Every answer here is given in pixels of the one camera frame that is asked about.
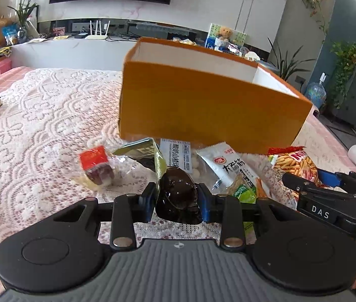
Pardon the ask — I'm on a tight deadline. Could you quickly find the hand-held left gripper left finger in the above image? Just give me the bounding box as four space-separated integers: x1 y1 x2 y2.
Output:
52 182 160 249

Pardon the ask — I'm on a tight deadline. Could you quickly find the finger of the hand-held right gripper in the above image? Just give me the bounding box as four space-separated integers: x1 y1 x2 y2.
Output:
317 169 356 192
281 172 356 200

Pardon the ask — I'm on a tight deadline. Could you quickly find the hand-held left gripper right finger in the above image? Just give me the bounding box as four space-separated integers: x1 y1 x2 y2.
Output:
195 183 295 249

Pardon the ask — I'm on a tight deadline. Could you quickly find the red bag of stick snacks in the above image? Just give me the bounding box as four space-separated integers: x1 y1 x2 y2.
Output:
268 146 322 200

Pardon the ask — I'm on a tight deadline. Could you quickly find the dark olive vacuum snack packet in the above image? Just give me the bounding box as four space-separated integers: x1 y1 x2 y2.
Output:
112 137 204 225

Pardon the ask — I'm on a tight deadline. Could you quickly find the bright green snack packet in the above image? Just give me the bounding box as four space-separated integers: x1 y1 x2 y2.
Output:
228 176 271 236

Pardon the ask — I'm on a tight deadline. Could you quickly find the long white snack packet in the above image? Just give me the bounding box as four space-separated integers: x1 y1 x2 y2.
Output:
196 141 257 196

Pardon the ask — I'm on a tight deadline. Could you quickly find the white label clear packet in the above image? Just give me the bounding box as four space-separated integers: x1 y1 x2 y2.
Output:
159 138 204 180

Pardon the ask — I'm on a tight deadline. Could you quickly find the small red-topped clear packet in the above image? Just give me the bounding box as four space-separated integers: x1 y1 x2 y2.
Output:
79 145 125 189

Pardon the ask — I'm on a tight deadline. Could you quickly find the orange cardboard box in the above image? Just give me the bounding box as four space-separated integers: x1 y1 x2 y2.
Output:
118 37 313 155

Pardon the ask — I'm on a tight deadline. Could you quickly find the blue water jug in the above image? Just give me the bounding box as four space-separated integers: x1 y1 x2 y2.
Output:
304 73 327 109

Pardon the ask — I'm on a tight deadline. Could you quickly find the green leafy vine plant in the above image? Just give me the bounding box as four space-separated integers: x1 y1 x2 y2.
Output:
331 41 356 107

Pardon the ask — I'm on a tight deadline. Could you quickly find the long-leaved potted plant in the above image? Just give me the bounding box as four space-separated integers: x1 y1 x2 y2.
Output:
268 38 315 82

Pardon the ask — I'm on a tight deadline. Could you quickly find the white lace tablecloth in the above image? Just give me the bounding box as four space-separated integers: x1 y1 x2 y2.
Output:
0 68 317 302

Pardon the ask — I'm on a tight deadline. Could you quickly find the teddy bear gift box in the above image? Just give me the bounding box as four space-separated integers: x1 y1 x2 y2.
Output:
208 23 247 49

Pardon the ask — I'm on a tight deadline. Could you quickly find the white marble television bench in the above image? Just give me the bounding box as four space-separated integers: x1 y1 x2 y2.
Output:
11 36 141 70

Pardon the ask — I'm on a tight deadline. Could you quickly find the hanging trailing vine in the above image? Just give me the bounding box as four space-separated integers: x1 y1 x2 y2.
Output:
298 0 328 43

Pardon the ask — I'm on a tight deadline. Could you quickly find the white router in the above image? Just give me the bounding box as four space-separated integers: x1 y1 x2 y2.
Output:
85 20 111 40

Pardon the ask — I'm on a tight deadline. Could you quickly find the blue snack bag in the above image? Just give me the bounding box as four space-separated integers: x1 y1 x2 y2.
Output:
2 23 19 45

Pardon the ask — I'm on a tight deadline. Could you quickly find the gold vase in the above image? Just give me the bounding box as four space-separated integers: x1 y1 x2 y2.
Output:
0 18 13 47

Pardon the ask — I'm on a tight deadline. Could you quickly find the green plant in glass vase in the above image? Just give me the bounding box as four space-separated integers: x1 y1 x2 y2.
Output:
7 0 45 43

